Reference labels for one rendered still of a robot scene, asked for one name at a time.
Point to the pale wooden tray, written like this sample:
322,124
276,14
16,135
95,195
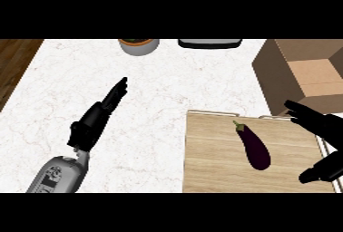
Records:
250,157

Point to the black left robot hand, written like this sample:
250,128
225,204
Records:
95,120

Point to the brown cardboard box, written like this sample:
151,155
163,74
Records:
303,78

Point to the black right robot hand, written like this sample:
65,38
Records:
319,123

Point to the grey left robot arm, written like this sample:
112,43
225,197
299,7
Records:
58,175

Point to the dark purple eggplant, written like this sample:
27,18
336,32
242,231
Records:
254,145

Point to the dark appliance with pale top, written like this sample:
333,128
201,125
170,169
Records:
210,43

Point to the grey plant pot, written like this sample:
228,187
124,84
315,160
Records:
139,46

